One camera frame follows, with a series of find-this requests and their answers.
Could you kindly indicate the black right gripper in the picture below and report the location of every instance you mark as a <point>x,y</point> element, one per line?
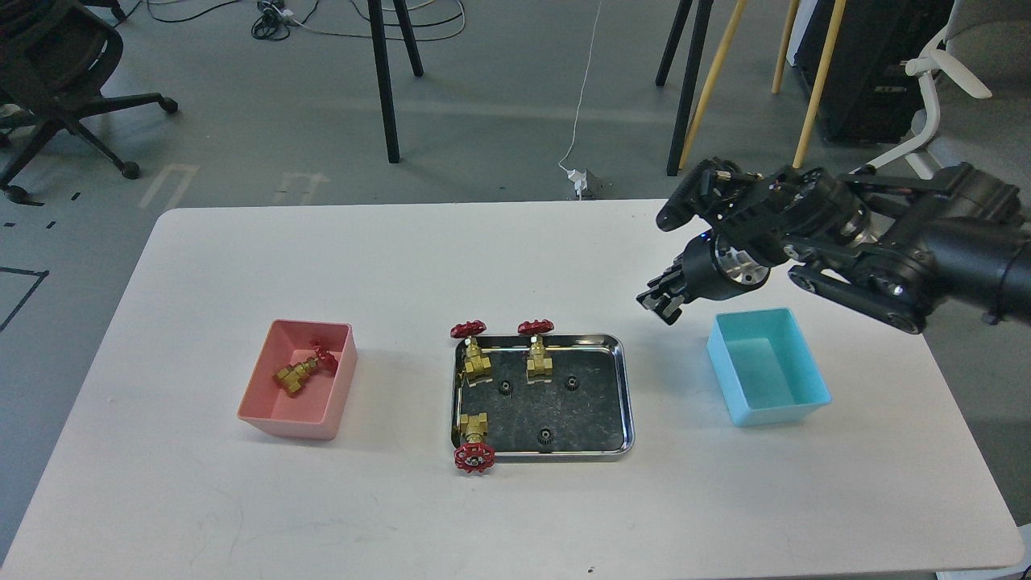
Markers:
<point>709,268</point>

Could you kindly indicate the brass valve tray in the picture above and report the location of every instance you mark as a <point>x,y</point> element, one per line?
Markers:
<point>293,379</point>

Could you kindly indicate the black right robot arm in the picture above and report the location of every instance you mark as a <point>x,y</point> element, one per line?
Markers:
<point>892,249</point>

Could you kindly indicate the blue plastic box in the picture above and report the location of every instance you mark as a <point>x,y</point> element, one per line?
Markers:
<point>764,367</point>

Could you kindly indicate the brass valve back right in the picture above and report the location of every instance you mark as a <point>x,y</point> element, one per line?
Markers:
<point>539,364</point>

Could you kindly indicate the brass valve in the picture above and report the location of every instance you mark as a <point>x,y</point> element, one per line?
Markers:
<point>473,454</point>
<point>476,365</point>
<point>539,364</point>

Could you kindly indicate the brass valve back left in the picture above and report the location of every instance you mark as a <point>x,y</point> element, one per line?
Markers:
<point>476,365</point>

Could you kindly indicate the brass valve front left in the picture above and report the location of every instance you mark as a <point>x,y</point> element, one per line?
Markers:
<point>473,454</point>

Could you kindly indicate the pink plastic box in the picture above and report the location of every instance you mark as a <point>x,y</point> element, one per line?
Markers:
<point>317,411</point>

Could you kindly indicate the shiny metal tray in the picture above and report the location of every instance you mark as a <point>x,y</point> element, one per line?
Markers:
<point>593,423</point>

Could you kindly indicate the wooden easel leg right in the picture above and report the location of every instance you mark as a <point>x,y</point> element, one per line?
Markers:
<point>828,47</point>

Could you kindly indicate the wooden easel leg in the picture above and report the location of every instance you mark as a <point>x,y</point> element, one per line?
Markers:
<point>711,80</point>
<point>828,47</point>

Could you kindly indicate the black cabinet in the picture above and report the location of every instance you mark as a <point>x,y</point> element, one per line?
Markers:
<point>867,96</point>

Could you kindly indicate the black tripod leg right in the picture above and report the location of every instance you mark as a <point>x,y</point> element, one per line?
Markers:
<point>689,81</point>

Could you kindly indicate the black tripod leg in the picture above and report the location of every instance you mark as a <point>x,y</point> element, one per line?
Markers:
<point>689,81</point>
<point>382,67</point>

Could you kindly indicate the wooden easel leg left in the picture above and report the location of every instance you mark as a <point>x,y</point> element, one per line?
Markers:
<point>711,80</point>

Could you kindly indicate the white grey office chair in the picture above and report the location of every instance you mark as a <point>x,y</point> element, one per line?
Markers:
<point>974,79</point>

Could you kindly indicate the black tripod leg left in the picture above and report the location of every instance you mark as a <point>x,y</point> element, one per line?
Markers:
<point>382,67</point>

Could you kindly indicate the black office chair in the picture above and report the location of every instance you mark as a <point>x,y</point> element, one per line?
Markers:
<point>56,56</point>

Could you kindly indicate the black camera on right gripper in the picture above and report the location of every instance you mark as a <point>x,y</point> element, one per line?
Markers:
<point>678,210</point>

